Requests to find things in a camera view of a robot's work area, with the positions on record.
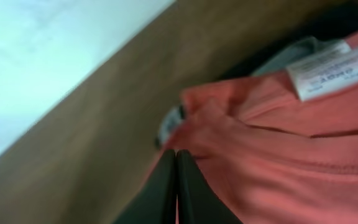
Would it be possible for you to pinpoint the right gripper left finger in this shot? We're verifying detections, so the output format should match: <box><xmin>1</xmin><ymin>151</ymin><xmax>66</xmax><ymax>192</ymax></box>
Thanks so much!
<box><xmin>114</xmin><ymin>150</ymin><xmax>177</xmax><ymax>224</ymax></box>

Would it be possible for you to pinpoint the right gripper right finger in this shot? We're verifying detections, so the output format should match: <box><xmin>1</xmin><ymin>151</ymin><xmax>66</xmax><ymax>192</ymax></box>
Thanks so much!
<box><xmin>177</xmin><ymin>150</ymin><xmax>241</xmax><ymax>224</ymax></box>

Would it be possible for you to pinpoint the red McKinney printed t-shirt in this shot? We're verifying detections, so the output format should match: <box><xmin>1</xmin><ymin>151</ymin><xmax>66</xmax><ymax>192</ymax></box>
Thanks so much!
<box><xmin>162</xmin><ymin>32</ymin><xmax>358</xmax><ymax>223</ymax></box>

